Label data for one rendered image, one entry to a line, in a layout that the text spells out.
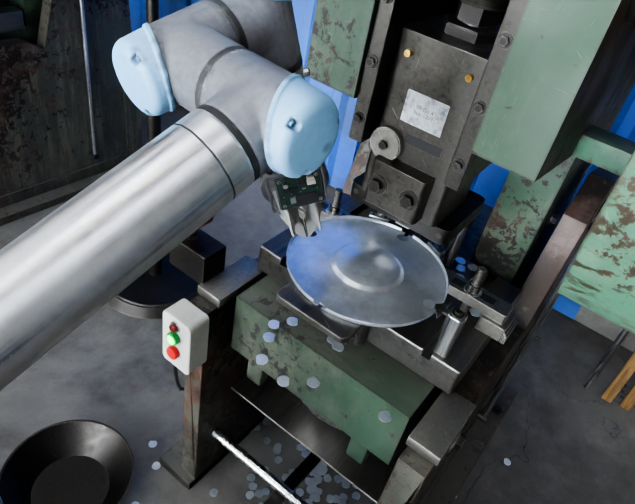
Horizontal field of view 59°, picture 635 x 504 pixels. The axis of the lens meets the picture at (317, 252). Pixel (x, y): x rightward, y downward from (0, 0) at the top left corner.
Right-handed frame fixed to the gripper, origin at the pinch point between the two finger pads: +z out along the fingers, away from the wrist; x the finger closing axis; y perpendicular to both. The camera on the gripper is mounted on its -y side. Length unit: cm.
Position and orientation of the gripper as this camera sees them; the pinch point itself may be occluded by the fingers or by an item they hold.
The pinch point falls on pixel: (304, 225)
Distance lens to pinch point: 79.8
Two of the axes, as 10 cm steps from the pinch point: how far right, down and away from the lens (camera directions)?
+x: 9.7, -2.3, 0.2
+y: 1.7, 6.4, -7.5
